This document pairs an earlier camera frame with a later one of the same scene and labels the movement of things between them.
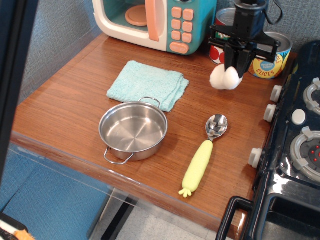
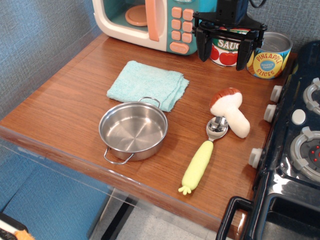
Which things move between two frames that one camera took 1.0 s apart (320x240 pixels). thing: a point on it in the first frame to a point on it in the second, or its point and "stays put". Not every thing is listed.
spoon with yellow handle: (216, 125) stays put
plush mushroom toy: (223, 79) to (227, 103)
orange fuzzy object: (23, 235) stays put
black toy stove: (286, 174) stays put
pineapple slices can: (267, 69) stays put
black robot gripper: (248, 33) to (232, 19)
